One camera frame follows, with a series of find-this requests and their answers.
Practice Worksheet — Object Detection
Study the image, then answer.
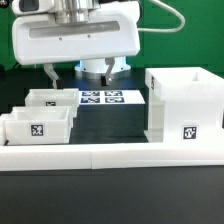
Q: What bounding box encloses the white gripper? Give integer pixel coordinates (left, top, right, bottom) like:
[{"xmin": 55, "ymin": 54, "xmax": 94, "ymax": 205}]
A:
[{"xmin": 12, "ymin": 0, "xmax": 140, "ymax": 89}]

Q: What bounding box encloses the white drawer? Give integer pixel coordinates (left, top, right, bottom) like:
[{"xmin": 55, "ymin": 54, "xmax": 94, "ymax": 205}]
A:
[
  {"xmin": 25, "ymin": 88, "xmax": 79, "ymax": 117},
  {"xmin": 5, "ymin": 106, "xmax": 73, "ymax": 145}
]

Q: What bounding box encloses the white drawer cabinet box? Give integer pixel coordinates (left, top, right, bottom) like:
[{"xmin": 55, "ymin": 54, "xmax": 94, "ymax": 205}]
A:
[{"xmin": 145, "ymin": 67, "xmax": 224, "ymax": 143}]

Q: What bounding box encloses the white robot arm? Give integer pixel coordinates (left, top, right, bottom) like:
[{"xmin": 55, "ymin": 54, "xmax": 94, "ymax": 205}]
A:
[{"xmin": 12, "ymin": 0, "xmax": 140, "ymax": 89}]

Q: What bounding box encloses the fiducial marker sheet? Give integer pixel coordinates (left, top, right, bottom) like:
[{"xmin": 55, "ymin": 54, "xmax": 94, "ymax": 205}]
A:
[{"xmin": 79, "ymin": 90, "xmax": 145, "ymax": 105}]

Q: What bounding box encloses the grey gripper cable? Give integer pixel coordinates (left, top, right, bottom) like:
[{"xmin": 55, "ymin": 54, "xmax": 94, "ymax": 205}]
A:
[{"xmin": 137, "ymin": 0, "xmax": 186, "ymax": 34}]

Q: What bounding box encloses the white front fence wall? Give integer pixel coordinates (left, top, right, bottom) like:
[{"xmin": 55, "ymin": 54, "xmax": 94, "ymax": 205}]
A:
[{"xmin": 0, "ymin": 142, "xmax": 224, "ymax": 171}]

